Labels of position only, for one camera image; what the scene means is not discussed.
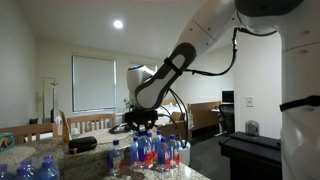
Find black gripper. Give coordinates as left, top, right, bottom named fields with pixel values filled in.
left=125, top=110, right=158, bottom=132

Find Fiji water bottle moved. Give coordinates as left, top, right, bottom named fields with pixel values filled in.
left=167, top=134, right=180, bottom=169
left=138, top=130, right=154, bottom=169

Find black headphones on counter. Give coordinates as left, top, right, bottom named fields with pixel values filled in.
left=109, top=123, right=131, bottom=134

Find fiji bottle in row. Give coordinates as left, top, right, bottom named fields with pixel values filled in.
left=129, top=136, right=139, bottom=170
left=156, top=137, right=170, bottom=172
left=153, top=130, right=163, bottom=156

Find Fiji bottle far left row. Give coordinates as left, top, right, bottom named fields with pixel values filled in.
left=109, top=139, right=124, bottom=176

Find shrink-wrapped Fiji bottle pack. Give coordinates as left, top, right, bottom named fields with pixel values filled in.
left=0, top=154, right=59, bottom=180

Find black glasses case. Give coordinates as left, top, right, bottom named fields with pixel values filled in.
left=68, top=136, right=97, bottom=154

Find window blind left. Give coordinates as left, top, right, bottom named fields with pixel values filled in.
left=72, top=55, right=116, bottom=112

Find wooden chair near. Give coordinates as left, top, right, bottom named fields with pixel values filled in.
left=60, top=110, right=116, bottom=145

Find wooden chair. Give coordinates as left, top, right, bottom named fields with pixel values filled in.
left=0, top=123, right=58, bottom=144
left=60, top=110, right=116, bottom=145

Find black office chair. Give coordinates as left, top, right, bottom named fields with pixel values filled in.
left=219, top=104, right=235, bottom=133

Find computer monitor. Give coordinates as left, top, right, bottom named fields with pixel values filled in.
left=222, top=91, right=234, bottom=103

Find ceiling light near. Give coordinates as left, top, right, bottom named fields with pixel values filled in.
left=113, top=19, right=124, bottom=29

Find grey smart speaker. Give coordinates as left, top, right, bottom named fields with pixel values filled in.
left=245, top=120, right=259, bottom=136

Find black cabinet with speaker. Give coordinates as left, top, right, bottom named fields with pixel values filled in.
left=219, top=131, right=283, bottom=180

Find wooden chair far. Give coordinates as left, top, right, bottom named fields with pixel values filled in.
left=0, top=123, right=58, bottom=144

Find tissue box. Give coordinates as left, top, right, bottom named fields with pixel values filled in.
left=0, top=133, right=15, bottom=152

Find wooden sofa frame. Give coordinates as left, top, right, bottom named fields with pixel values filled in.
left=153, top=100, right=221, bottom=139

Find light switch plate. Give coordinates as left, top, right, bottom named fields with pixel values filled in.
left=246, top=96, right=254, bottom=107

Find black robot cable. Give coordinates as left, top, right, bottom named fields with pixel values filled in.
left=159, top=27, right=278, bottom=148

